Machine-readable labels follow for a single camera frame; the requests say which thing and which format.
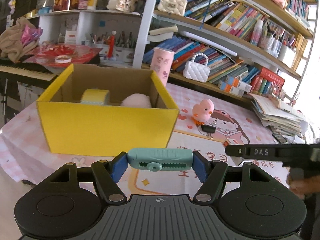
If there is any red figure pen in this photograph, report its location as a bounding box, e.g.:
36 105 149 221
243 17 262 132
107 30 117 59

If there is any orange white box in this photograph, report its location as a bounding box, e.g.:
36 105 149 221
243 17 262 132
218 75 252 97

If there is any white pen holder box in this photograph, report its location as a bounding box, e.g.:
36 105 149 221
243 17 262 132
113 47 135 63

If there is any stack of papers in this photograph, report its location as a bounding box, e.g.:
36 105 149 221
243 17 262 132
248 93 308 138

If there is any pink plush ball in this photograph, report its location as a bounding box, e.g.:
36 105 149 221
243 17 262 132
121 93 152 108

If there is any yellow cardboard box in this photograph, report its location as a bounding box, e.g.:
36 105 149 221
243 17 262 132
36 64 180 157

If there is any white bookshelf unit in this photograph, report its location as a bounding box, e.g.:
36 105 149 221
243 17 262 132
39 0 319 101

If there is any pink foil wrapper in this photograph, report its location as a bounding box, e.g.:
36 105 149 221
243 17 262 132
21 25 43 47

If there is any cream quilted handbag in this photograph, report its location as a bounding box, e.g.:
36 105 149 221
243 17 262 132
157 0 188 16

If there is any black electric piano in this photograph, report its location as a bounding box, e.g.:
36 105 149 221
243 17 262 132
0 55 101 88

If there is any pink cylinder canister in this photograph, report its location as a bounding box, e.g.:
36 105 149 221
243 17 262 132
150 47 175 86

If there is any yellow tape roll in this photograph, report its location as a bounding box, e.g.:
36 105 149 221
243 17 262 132
80 89 110 106

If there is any pink chick toy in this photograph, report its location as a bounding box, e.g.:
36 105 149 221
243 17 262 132
191 99 214 126

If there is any beige crumpled cloth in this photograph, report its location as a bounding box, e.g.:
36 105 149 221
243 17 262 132
0 17 39 62

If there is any white quilted handbag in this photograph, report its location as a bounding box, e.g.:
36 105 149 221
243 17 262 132
183 53 210 83

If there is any pink cartoon tablecloth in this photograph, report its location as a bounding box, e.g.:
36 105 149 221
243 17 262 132
1 84 275 196

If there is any black binder clip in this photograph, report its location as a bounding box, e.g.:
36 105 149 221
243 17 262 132
201 125 216 139

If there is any black smartphone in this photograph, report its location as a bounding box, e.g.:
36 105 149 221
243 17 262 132
272 133 290 144

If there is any white tape roll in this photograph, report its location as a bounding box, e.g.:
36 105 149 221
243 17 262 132
55 55 72 64

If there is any teal plastic clip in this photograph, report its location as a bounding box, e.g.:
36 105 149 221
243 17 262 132
127 148 193 172

